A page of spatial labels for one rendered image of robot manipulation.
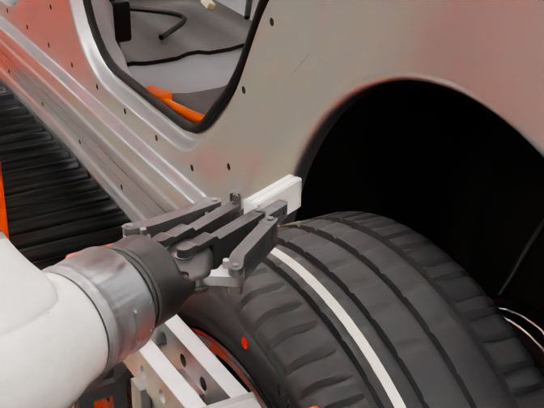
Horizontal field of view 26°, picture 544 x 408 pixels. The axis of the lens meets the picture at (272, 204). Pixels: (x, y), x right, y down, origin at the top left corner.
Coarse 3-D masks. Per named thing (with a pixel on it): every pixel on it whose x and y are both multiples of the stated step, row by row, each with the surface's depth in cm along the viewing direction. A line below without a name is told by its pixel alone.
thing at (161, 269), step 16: (128, 240) 92; (144, 240) 92; (128, 256) 91; (144, 256) 91; (160, 256) 92; (176, 256) 95; (192, 256) 95; (208, 256) 96; (144, 272) 90; (160, 272) 91; (176, 272) 92; (192, 272) 93; (208, 272) 94; (160, 288) 90; (176, 288) 92; (192, 288) 93; (208, 288) 94; (160, 304) 91; (176, 304) 92; (160, 320) 92
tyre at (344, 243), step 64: (320, 256) 116; (384, 256) 116; (448, 256) 117; (192, 320) 121; (256, 320) 108; (320, 320) 108; (384, 320) 108; (448, 320) 109; (128, 384) 145; (320, 384) 102; (448, 384) 105; (512, 384) 106
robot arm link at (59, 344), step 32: (0, 256) 82; (0, 288) 80; (32, 288) 82; (64, 288) 84; (0, 320) 79; (32, 320) 80; (64, 320) 82; (96, 320) 84; (0, 352) 78; (32, 352) 79; (64, 352) 81; (96, 352) 84; (0, 384) 77; (32, 384) 79; (64, 384) 81
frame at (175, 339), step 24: (168, 336) 116; (192, 336) 114; (144, 360) 111; (168, 360) 110; (192, 360) 112; (216, 360) 110; (96, 384) 133; (120, 384) 137; (144, 384) 112; (168, 384) 107; (216, 384) 107
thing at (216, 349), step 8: (192, 328) 122; (200, 328) 122; (200, 336) 120; (208, 336) 119; (208, 344) 119; (216, 344) 117; (216, 352) 118; (224, 352) 115; (224, 360) 116; (232, 360) 114; (232, 368) 115; (240, 368) 113; (240, 376) 113; (248, 376) 112; (240, 384) 147; (248, 384) 112; (256, 384) 111; (248, 392) 148; (256, 392) 110; (264, 400) 109
